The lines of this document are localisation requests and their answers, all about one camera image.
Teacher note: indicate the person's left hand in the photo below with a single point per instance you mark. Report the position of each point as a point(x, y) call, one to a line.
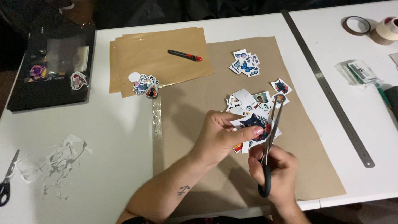
point(214, 140)

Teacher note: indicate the person's right hand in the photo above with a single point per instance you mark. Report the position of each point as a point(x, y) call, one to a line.
point(283, 174)

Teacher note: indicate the black cat sticker sheet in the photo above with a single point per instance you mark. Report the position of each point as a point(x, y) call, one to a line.
point(253, 123)

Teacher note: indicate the large brown kraft paper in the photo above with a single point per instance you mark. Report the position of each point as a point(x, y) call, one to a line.
point(192, 124)

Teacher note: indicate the pile of uncut stickers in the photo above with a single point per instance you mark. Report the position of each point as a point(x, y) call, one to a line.
point(248, 98)

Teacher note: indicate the clear plastic strip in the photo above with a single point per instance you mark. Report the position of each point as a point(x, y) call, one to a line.
point(157, 118)

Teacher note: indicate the pile of butterfly stickers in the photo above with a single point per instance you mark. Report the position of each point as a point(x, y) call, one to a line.
point(246, 63)

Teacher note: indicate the pile of cut-out stickers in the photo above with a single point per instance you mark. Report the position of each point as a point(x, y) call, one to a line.
point(146, 85)

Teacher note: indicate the black and red utility knife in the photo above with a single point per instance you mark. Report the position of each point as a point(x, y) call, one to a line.
point(185, 55)

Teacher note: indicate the long steel ruler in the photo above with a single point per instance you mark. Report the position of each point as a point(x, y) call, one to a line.
point(326, 87)

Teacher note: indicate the stack of brown paper sheets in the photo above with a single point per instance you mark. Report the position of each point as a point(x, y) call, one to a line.
point(149, 49)

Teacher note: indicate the clear packet with green tool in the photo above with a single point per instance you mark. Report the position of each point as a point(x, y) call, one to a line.
point(360, 73)

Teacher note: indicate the dark grey object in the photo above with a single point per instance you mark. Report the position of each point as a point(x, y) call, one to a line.
point(393, 101)

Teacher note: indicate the heap of white paper scraps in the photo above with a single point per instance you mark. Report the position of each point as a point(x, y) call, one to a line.
point(59, 161)

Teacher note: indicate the brown adhesive tape roll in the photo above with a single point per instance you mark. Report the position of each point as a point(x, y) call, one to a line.
point(347, 29)

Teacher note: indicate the clear plastic piece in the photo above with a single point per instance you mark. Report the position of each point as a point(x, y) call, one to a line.
point(394, 58)

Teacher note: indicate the beige masking tape roll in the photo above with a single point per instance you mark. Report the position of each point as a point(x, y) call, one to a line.
point(384, 32)

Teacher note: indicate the small black scissors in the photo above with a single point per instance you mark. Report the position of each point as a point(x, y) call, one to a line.
point(6, 183)

